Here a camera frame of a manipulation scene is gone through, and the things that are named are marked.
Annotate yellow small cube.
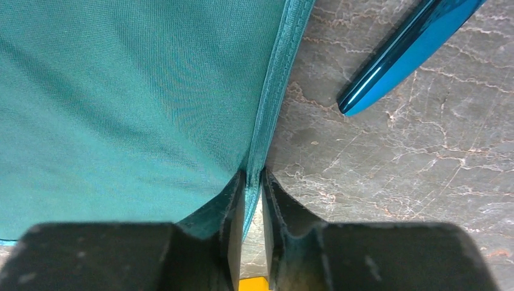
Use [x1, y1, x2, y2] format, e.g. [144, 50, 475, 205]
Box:
[238, 276, 270, 291]

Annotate teal cloth napkin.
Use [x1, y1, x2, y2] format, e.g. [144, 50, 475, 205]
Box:
[1, 1, 314, 246]

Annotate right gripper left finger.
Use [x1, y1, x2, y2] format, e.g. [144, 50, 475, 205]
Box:
[172, 171, 246, 290]

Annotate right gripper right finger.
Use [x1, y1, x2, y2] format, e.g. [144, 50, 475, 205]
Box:
[261, 169, 332, 290]

